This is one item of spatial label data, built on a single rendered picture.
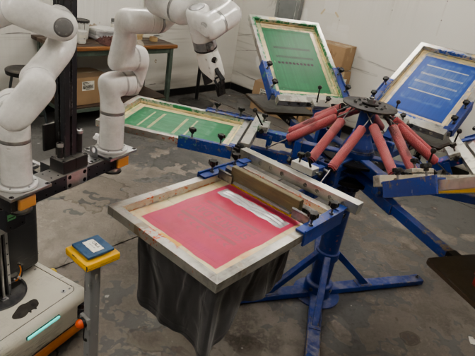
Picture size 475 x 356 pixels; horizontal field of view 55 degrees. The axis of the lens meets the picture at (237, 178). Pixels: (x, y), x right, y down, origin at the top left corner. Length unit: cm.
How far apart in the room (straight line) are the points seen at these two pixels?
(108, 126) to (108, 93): 13
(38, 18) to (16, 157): 44
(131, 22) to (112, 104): 34
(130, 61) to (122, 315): 155
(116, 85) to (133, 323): 144
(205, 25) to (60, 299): 160
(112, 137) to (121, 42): 38
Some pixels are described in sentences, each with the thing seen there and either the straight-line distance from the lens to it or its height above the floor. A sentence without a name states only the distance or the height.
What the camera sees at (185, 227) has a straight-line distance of 177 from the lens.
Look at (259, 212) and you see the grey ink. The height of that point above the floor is 96.
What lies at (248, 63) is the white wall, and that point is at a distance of 734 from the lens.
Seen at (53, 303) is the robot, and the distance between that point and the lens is 246.
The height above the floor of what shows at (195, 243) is 95.
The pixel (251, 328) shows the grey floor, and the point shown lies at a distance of 280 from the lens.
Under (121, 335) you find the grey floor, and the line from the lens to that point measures 268.
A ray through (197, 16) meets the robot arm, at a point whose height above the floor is 173.
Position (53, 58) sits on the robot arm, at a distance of 147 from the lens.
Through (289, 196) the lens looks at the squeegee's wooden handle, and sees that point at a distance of 191.
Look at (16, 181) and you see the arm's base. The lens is 159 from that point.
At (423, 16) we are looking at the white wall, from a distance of 599.
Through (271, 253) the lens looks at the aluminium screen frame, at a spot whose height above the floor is 99.
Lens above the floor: 190
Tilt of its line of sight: 25 degrees down
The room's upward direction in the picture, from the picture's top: 10 degrees clockwise
